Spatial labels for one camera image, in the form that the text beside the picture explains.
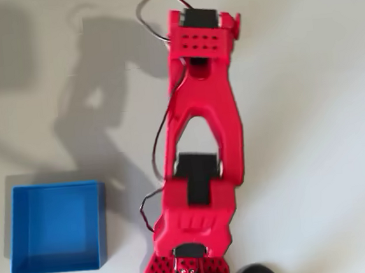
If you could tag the red robot arm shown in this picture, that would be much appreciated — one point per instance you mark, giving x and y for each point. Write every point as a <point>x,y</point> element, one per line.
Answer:
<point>197,90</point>

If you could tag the blue plastic box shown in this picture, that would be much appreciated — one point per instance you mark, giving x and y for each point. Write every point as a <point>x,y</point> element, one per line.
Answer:
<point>59,224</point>

